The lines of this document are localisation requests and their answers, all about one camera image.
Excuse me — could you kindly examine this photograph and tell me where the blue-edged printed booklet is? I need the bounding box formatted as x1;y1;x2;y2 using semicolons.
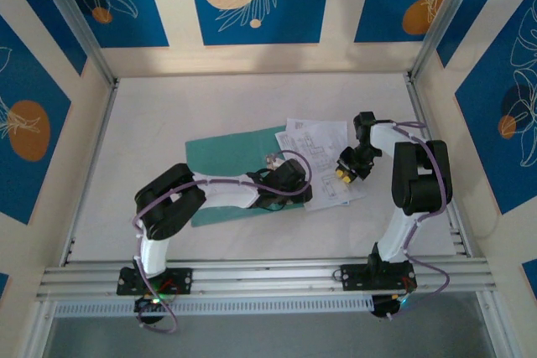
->
274;129;367;213

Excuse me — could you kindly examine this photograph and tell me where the aluminium mounting rail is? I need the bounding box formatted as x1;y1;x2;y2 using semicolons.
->
35;257;498;303

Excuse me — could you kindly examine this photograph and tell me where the slotted grey cable duct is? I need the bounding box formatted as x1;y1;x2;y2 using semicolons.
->
53;293;375;318

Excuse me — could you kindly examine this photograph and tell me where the aluminium table side rail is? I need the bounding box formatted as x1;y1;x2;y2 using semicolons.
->
404;74;474;257
60;79;121;267

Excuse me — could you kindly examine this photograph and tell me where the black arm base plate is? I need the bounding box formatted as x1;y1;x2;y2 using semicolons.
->
116;267;195;297
340;262;419;293

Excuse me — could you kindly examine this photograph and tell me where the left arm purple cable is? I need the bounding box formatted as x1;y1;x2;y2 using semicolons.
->
132;150;314;335

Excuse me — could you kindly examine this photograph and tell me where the aluminium frame post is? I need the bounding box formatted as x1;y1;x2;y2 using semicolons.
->
29;0;119;87
409;0;483;81

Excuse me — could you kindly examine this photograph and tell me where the white printed paper sheet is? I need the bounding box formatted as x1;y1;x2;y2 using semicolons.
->
285;118;349;166

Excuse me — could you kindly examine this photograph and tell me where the green paper folder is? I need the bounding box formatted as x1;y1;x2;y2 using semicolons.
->
185;122;312;229

